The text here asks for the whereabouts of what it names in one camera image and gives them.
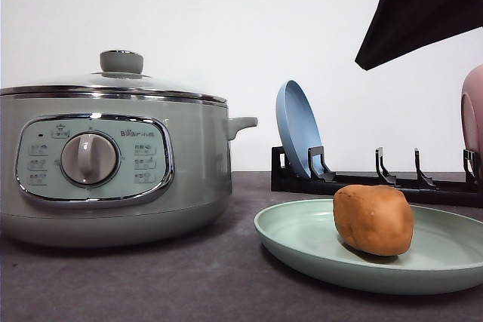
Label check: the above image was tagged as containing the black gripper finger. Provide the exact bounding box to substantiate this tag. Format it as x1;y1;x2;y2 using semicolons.
355;0;483;71

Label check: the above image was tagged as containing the blue plate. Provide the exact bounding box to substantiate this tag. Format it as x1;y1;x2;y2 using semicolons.
276;80;322;178

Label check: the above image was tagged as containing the glass pot lid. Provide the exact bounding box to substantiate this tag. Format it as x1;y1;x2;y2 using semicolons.
0;51;227;105

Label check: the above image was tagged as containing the green electric steamer pot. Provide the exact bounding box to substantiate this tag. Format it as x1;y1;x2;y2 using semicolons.
1;89;258;247

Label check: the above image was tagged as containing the brown potato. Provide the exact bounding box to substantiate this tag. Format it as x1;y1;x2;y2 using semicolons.
333;185;414;256

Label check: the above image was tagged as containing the black plate rack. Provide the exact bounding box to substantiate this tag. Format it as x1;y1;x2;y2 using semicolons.
271;146;483;207

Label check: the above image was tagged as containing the green plate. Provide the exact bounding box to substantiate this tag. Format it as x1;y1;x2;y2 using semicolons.
254;198;483;296

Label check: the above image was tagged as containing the pink plate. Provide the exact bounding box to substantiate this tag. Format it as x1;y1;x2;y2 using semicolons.
460;63;483;183

